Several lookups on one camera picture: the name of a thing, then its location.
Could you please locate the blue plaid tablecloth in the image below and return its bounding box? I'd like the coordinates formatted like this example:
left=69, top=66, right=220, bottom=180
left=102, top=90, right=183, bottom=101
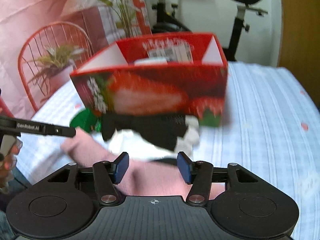
left=17, top=62, right=319, bottom=239

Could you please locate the black white glove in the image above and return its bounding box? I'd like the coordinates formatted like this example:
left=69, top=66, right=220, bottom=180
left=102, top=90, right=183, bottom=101
left=101, top=113, right=200, bottom=165

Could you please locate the green drawstring pouch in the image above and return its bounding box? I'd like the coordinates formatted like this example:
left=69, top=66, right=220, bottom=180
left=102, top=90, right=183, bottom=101
left=69, top=108, right=101, bottom=133

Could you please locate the person left hand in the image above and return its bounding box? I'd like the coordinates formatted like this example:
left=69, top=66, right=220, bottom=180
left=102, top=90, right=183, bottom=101
left=1, top=136, right=23, bottom=193

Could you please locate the pink soft cloth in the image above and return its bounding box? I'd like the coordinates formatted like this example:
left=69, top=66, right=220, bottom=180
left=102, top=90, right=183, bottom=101
left=61, top=127, right=226, bottom=200

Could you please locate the black exercise bike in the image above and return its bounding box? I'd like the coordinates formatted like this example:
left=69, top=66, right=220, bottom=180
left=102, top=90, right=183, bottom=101
left=148, top=0, right=270, bottom=63

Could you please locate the pink printed backdrop cloth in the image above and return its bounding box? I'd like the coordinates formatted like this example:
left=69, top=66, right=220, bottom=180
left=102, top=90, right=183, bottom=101
left=1, top=0, right=151, bottom=119

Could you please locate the wooden door frame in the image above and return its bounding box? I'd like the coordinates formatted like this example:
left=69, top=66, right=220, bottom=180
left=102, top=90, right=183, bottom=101
left=278, top=0, right=319, bottom=94

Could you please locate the red strawberry cardboard box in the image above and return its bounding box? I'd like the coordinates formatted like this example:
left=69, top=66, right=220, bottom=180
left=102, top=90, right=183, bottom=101
left=70, top=32, right=228, bottom=127

